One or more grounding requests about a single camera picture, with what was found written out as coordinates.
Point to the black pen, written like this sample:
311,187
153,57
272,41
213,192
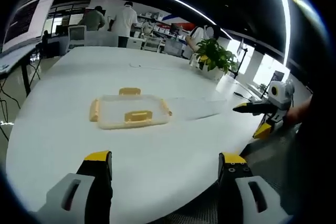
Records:
239,94

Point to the black tripod stand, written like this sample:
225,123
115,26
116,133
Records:
241,58

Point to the curved ceiling light strip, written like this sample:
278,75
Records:
284,11

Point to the large display screen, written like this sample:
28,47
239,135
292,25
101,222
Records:
26,22

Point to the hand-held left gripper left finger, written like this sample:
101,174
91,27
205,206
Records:
78,197

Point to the potted green plant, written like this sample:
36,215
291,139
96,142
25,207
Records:
215,53

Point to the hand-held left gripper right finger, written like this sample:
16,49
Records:
236,195

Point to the small dark monitor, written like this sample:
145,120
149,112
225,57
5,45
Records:
278,75

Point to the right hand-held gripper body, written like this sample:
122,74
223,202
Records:
282,98

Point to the person's right hand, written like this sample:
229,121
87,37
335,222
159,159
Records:
300,111

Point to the clear lid with yellow plastic buckles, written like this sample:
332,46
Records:
131,108

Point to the side desk with black legs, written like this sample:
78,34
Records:
15,58

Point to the white framed chair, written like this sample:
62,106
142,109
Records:
76,36

